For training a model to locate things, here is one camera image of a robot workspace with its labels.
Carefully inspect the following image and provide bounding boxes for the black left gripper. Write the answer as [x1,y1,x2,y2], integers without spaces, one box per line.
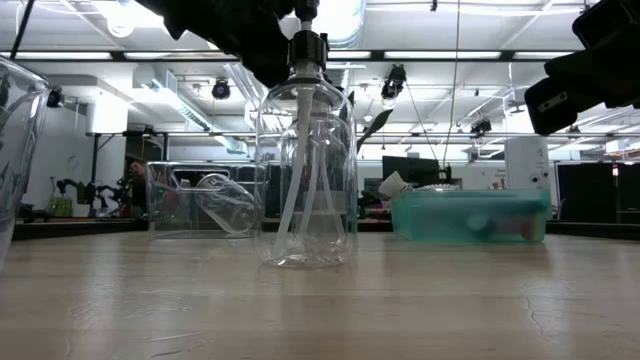
[134,0,296,89]

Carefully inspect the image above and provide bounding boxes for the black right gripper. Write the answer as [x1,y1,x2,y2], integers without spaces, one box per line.
[523,29,640,136]

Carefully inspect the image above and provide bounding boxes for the clear plastic pump bottle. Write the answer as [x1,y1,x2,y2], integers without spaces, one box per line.
[279,32,359,264]
[253,0,359,270]
[193,172,262,237]
[299,124,351,251]

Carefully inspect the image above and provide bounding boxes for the pink and red scrubber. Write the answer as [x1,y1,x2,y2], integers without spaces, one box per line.
[499,215,537,240]

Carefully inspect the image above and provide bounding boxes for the clear dish brush white bristles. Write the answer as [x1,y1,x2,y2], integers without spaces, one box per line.
[378,170,461,199]

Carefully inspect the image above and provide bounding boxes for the white pillar with print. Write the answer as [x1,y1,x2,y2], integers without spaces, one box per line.
[503,137,552,191]

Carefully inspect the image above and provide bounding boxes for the black cabinet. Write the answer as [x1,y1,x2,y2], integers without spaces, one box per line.
[554,161,640,225]

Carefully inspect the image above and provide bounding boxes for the translucent teal plastic bin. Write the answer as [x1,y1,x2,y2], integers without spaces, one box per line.
[389,188,551,245]

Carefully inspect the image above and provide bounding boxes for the black computer monitor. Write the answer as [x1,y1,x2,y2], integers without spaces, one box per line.
[382,155,441,187]

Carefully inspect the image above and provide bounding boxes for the person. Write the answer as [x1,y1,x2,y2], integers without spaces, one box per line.
[127,159,149,217]

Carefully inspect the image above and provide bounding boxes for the clear cup at edge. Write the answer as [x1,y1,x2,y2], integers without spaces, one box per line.
[0,54,54,274]

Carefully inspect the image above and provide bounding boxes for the clear plastic bin with handle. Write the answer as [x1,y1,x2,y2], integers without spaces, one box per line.
[144,160,266,240]

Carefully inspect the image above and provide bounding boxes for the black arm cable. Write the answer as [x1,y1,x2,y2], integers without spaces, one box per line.
[8,0,36,59]

